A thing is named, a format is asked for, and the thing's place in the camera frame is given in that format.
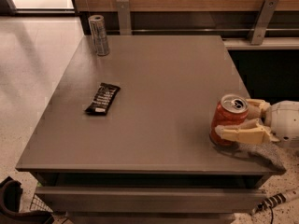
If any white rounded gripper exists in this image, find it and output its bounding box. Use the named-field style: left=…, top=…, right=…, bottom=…
left=215, top=99, right=299, bottom=148

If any red coke can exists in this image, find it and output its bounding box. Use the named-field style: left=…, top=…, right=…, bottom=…
left=209, top=93, right=249, bottom=147

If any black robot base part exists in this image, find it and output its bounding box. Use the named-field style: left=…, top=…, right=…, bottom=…
left=0, top=176, right=54, bottom=224

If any silver redbull can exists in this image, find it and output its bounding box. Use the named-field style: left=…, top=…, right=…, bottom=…
left=88, top=15, right=109, bottom=56

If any grey drawer cabinet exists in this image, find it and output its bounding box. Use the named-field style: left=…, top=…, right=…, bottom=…
left=17, top=35, right=275, bottom=224

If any black snack bar wrapper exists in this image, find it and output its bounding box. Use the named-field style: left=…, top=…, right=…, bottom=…
left=85, top=83, right=121, bottom=116

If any grey drawer front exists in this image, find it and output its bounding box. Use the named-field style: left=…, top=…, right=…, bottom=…
left=36, top=187, right=265, bottom=214

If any striped white black cable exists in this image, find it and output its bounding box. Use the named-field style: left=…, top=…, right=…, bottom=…
left=250, top=188, right=299, bottom=217

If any right metal wall bracket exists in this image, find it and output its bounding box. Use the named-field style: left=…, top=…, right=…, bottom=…
left=249, top=0, right=279, bottom=46

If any metal wall bracket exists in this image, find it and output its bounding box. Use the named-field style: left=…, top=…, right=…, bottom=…
left=117, top=0, right=132, bottom=35
left=249, top=0, right=279, bottom=46

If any horizontal metal rail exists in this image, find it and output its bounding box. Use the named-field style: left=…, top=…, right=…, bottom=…
left=107, top=27, right=299, bottom=35

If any left metal wall bracket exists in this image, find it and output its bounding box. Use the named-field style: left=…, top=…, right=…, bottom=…
left=117, top=0, right=132, bottom=35

